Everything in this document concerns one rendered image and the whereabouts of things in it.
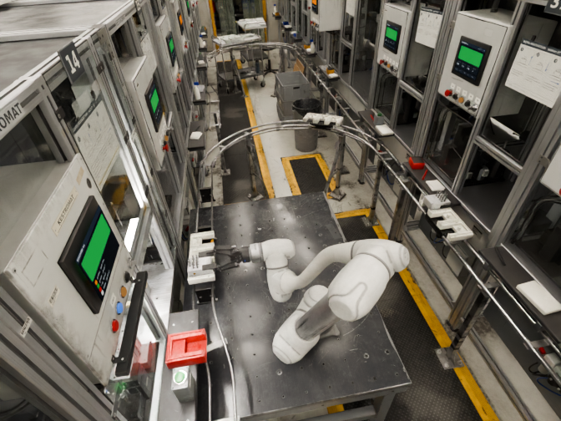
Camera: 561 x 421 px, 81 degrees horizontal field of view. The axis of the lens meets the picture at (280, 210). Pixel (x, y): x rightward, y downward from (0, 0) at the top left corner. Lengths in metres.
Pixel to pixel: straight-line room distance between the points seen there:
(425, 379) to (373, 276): 1.59
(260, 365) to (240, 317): 0.29
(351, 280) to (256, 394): 0.86
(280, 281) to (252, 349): 0.43
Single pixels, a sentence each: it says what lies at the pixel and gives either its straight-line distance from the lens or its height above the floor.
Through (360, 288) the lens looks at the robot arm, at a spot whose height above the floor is 1.46.
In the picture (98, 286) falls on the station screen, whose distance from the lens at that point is 0.97.
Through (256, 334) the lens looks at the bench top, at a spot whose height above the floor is 0.68.
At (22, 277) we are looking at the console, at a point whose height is 1.79.
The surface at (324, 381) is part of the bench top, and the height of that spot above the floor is 0.68.
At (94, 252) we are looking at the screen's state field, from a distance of 0.97.
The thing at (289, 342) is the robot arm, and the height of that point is 0.92.
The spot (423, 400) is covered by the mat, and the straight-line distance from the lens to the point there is 2.51.
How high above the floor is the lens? 2.25
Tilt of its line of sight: 40 degrees down
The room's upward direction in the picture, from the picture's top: 3 degrees counter-clockwise
